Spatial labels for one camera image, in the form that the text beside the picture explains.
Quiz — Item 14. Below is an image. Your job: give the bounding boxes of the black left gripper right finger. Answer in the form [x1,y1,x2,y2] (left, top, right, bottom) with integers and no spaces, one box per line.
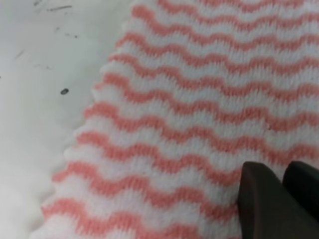
[282,161,319,220]

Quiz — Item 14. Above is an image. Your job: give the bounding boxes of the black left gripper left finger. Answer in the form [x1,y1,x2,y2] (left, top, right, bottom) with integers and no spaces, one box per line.
[237,162,319,239]

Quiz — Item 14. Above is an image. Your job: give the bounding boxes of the pink white wavy towel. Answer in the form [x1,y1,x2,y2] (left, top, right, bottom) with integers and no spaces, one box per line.
[31,0,319,239]

